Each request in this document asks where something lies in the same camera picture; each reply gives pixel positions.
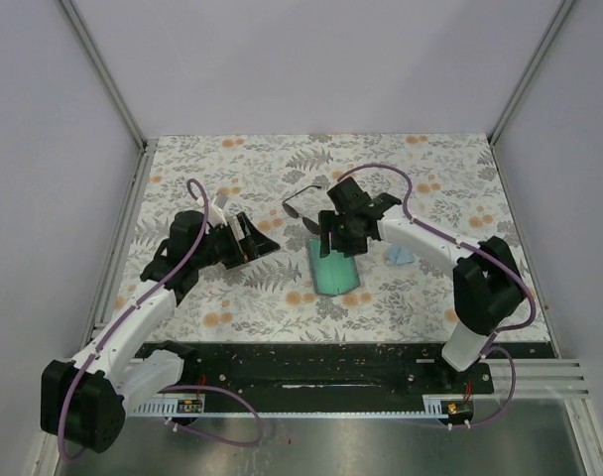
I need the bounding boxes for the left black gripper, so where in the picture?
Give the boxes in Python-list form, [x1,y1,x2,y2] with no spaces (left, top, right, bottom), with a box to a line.
[193,212,279,269]

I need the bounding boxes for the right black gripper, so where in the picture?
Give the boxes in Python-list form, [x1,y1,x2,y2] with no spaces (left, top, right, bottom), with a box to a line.
[317,210,368,259]

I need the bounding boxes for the black aviator sunglasses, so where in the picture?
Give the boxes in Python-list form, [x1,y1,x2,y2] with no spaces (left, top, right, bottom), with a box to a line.
[282,184,332,235]

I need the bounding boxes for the grey-blue glasses case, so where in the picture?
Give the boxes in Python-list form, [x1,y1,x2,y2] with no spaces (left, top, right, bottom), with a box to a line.
[306,238,361,297]

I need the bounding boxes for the blue cloth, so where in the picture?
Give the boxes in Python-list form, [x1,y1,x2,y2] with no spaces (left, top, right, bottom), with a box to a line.
[385,245,415,266]

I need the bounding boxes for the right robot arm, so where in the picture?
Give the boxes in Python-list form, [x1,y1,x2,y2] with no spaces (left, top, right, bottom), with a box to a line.
[318,178,536,393]

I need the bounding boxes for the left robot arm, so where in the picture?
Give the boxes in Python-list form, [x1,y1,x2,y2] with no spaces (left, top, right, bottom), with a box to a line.
[40,210,280,460]

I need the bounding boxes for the floral table mat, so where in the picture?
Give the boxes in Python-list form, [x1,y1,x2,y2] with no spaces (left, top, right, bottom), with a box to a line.
[112,133,529,342]

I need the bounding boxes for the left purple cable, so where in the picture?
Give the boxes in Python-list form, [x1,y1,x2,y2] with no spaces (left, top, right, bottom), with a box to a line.
[58,178,266,460]

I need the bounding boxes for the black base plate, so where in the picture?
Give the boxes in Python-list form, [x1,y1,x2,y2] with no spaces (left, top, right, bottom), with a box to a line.
[141,339,496,396]

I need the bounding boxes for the white slotted cable duct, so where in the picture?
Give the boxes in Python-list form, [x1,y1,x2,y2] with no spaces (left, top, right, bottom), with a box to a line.
[129,397,205,417]

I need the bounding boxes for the left aluminium frame post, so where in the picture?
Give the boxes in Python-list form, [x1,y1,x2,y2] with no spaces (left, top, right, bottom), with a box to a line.
[57,0,147,151]

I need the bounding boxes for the aluminium frame post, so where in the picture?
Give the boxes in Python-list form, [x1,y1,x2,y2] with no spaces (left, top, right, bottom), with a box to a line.
[487,0,579,149]
[57,0,147,151]

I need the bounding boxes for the aluminium front rail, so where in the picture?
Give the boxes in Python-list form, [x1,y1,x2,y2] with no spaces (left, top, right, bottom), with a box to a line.
[53,360,592,398]

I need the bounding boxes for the right aluminium frame post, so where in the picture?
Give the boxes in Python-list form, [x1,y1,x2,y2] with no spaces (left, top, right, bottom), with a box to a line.
[487,0,579,149]

